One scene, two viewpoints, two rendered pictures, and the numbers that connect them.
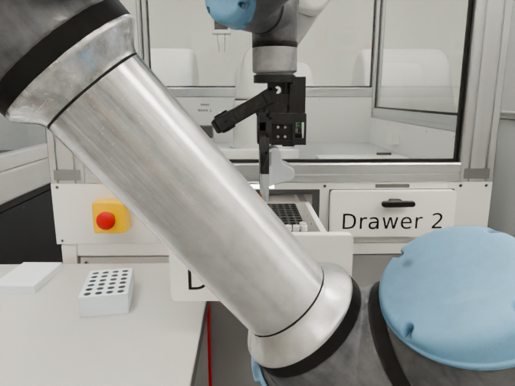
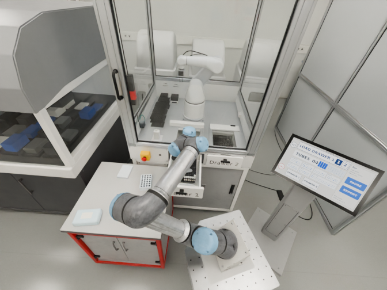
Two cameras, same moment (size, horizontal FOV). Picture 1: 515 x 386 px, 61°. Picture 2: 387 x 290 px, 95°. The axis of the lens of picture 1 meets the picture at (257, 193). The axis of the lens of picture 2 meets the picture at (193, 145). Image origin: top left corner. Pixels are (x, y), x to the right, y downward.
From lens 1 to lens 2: 0.77 m
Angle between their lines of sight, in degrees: 29
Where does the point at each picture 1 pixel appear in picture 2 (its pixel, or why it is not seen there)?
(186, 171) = (160, 228)
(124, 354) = not seen: hidden behind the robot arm
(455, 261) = (203, 237)
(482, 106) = (255, 139)
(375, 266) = (218, 170)
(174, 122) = (158, 222)
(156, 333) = not seen: hidden behind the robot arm
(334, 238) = (198, 189)
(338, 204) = (209, 158)
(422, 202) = (233, 160)
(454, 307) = (199, 246)
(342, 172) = (211, 150)
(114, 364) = not seen: hidden behind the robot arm
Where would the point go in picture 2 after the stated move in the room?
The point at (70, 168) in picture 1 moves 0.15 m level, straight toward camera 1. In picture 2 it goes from (133, 143) to (135, 156)
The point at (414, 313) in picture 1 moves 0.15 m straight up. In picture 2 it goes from (194, 244) to (197, 231)
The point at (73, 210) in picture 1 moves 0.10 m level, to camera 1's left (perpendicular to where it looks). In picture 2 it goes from (134, 152) to (122, 151)
